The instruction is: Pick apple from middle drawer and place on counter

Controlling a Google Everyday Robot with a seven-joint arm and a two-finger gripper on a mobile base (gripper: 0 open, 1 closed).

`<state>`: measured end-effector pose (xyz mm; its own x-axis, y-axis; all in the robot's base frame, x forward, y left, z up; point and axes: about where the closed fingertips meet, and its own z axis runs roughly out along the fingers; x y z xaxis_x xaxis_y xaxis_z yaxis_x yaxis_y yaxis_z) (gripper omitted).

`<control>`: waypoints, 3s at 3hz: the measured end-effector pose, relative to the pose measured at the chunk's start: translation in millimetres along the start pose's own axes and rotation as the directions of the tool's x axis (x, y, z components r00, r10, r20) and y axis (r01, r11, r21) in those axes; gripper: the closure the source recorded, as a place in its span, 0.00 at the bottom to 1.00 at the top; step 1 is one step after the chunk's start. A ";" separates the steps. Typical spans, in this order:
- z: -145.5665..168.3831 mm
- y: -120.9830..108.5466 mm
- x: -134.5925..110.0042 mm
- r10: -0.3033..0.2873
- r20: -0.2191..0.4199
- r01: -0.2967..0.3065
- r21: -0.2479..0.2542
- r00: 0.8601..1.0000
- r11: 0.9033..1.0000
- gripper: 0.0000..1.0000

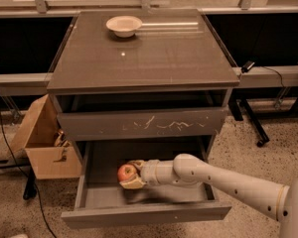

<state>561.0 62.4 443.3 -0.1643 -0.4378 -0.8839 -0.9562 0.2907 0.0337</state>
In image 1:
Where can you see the black table leg with caster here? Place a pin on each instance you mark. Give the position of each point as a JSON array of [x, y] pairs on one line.
[[234, 104]]

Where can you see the small black device on rail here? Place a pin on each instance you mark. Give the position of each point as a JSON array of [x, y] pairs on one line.
[[247, 66]]

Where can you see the cardboard box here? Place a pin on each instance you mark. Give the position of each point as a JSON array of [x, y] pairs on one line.
[[39, 138]]

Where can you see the open grey middle drawer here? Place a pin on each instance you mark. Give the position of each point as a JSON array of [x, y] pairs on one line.
[[102, 202]]

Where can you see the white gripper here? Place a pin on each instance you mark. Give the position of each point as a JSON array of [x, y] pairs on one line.
[[149, 174]]

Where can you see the closed grey top drawer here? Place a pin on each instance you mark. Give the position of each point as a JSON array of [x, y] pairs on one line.
[[142, 124]]

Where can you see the red apple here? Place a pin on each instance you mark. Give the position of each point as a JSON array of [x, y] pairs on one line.
[[126, 172]]

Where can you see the grey drawer cabinet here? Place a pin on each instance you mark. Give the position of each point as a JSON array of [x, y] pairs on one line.
[[172, 62]]

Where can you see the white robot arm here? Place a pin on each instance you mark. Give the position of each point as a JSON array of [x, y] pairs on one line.
[[275, 200]]

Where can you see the white bowl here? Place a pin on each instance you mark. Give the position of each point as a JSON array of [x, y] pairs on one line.
[[124, 26]]

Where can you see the black stand foot left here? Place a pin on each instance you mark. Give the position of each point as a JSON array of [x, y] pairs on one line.
[[30, 190]]

